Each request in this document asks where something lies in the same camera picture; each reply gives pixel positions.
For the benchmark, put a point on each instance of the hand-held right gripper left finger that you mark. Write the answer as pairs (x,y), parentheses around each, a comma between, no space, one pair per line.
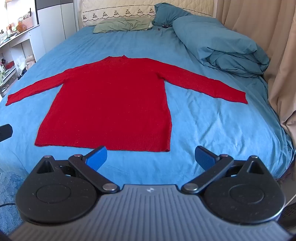
(98,158)

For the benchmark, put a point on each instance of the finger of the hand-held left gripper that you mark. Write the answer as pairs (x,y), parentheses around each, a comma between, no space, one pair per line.
(5,132)

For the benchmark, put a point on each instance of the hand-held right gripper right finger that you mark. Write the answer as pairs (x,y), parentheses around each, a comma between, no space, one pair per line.
(204,158)

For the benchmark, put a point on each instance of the red knit sweater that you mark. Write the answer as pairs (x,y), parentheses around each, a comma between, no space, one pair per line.
(111,99)

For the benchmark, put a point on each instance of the blue fluffy rug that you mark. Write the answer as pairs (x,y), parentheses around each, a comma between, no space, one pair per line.
(7,192)

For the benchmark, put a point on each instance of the red box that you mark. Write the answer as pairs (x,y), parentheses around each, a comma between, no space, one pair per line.
(10,65)

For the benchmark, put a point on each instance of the pale plastic bag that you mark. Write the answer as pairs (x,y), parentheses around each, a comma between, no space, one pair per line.
(30,61)

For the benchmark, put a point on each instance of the white shelf desk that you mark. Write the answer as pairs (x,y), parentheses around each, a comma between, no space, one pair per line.
(34,44)

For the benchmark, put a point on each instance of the black mesh device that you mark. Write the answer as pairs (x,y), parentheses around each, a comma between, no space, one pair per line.
(289,217)

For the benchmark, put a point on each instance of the orange jar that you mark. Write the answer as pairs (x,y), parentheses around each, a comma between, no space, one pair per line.
(21,27)

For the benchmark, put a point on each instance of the pink patterned box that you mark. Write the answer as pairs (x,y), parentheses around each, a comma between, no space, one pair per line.
(29,23)

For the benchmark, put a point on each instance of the light blue bolster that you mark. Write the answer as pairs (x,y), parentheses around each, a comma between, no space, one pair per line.
(219,44)

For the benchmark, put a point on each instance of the white wardrobe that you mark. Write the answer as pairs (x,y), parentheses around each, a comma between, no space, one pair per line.
(57,23)

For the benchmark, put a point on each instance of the green pillow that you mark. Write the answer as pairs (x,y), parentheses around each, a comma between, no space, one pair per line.
(120,25)

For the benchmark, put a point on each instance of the small dark hair clip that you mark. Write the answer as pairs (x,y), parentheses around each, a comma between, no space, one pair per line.
(165,26)

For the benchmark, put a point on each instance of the beige curtain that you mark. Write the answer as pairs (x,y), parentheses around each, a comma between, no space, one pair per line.
(277,34)

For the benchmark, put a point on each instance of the blue pillow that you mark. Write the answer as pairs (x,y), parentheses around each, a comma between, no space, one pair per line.
(166,14)

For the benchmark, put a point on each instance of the cream quilted headboard cover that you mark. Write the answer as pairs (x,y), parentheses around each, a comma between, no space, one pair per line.
(111,7)

